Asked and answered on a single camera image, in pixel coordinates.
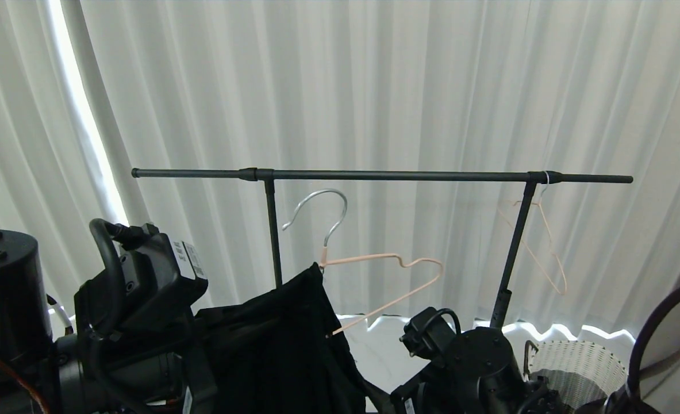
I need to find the black clothes rack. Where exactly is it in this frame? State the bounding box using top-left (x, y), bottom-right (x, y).
top-left (132, 167), bottom-right (633, 329)

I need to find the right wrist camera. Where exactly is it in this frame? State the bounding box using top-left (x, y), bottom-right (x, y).
top-left (400, 308), bottom-right (462, 362)

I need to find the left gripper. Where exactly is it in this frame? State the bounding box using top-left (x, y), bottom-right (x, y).
top-left (58, 310), bottom-right (220, 414)

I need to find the black garment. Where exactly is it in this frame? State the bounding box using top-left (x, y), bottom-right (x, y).
top-left (193, 262), bottom-right (369, 414)

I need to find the white laundry basket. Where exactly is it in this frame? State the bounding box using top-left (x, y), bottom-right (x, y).
top-left (524, 339), bottom-right (628, 414)

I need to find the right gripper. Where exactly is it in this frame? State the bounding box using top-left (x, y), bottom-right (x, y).
top-left (390, 377), bottom-right (432, 414)

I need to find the white curtain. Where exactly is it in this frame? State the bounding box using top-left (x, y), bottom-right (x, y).
top-left (0, 0), bottom-right (680, 346)

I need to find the pink clothes hanger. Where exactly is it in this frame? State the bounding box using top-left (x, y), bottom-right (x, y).
top-left (498, 185), bottom-right (567, 297)
top-left (282, 189), bottom-right (444, 337)

